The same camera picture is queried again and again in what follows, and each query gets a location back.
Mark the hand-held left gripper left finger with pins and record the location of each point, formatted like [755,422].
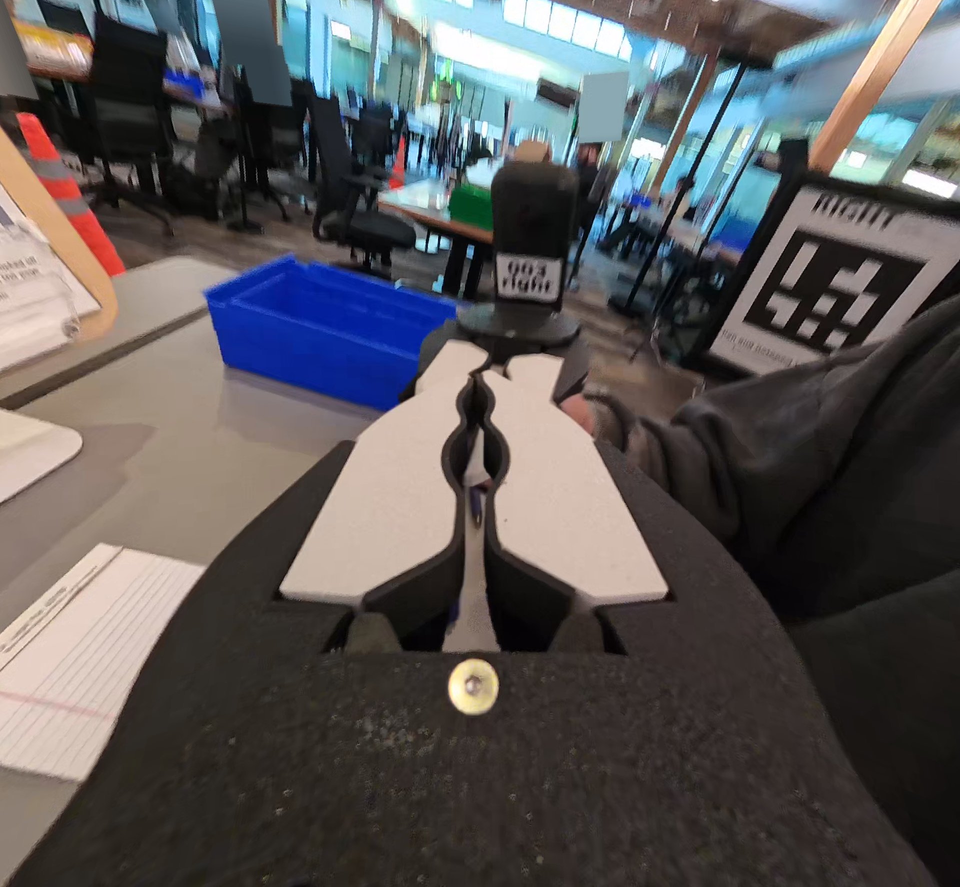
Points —
[375,512]

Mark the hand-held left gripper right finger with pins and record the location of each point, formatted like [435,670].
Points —
[577,519]

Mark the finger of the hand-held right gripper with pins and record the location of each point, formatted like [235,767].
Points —
[540,373]
[450,366]

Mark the blue pen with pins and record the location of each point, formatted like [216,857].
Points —
[477,506]

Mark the blue plastic bin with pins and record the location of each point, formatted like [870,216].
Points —
[315,347]

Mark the white lined notepad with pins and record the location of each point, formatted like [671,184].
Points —
[82,647]

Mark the person's right forearm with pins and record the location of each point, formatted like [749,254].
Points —
[810,452]

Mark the person's right hand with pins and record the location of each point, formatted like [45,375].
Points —
[592,414]

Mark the green plastic bin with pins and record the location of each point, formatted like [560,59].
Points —
[471,210]

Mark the wooden table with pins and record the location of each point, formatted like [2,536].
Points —
[420,208]

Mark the black office chair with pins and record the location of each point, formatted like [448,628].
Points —
[360,227]
[274,137]
[131,99]

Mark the black and white marker board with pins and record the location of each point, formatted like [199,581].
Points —
[825,287]

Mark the wooden pillar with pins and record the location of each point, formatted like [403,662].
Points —
[885,54]

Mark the clear acrylic sign holder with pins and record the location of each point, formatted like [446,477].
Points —
[30,287]

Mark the orange traffic cone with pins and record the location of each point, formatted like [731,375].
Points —
[67,189]

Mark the wooden sign stand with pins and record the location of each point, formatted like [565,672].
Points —
[45,219]

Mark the white rounded base plate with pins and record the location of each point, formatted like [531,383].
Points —
[30,452]

